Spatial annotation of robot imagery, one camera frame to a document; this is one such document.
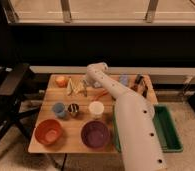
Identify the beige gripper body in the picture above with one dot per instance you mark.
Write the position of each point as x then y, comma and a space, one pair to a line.
80, 87

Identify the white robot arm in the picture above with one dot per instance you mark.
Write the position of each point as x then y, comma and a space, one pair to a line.
140, 146

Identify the purple bowl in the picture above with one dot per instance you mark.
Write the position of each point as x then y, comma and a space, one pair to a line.
95, 134

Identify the orange bowl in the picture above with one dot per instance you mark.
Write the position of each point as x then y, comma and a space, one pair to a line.
48, 132

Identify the peeled banana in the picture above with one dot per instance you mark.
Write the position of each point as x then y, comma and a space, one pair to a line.
71, 87

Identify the blue cloth left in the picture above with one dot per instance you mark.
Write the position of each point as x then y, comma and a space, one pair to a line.
97, 85

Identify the orange apple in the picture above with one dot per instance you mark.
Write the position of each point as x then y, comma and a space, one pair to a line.
61, 81

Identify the shiny metal cup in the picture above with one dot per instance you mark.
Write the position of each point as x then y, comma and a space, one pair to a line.
73, 110

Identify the orange carrot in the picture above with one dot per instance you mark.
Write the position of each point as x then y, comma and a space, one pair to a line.
103, 93

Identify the white cup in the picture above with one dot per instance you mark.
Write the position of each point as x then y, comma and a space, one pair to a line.
96, 109

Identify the blue cup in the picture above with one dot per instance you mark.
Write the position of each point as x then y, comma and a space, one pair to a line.
59, 110

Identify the black office chair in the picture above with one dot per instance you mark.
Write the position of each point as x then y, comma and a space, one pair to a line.
12, 85

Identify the green plastic tray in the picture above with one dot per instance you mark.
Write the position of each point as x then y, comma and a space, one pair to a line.
166, 130

